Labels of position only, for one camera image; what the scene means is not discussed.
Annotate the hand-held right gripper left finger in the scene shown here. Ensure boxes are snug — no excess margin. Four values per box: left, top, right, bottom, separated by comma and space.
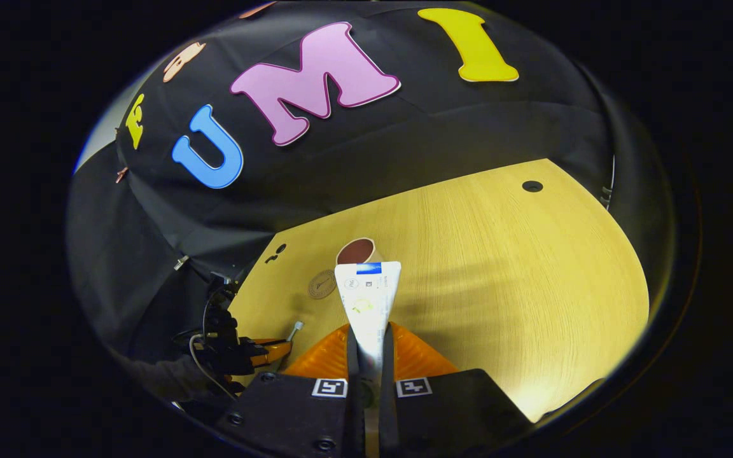
214, 323, 362, 458

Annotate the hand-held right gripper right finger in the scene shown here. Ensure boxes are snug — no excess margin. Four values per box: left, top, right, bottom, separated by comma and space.
379, 321, 533, 458

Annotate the pale green toothbrush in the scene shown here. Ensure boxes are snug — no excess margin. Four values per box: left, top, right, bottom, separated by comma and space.
285, 321, 304, 360

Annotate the round brown coaster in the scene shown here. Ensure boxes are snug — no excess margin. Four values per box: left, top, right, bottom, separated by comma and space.
307, 269, 338, 300

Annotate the white toothpaste tube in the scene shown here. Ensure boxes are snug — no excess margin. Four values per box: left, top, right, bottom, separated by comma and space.
334, 261, 402, 408

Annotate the beige cup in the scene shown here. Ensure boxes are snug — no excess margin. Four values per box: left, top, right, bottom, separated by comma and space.
336, 237, 377, 266

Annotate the wooden desktop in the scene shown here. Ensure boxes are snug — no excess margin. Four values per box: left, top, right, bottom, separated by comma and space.
227, 158, 650, 424

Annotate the black backdrop cloth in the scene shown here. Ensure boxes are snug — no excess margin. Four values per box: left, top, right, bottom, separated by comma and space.
64, 0, 676, 395

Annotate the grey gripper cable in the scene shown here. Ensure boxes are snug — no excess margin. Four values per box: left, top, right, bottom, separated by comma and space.
188, 333, 241, 403

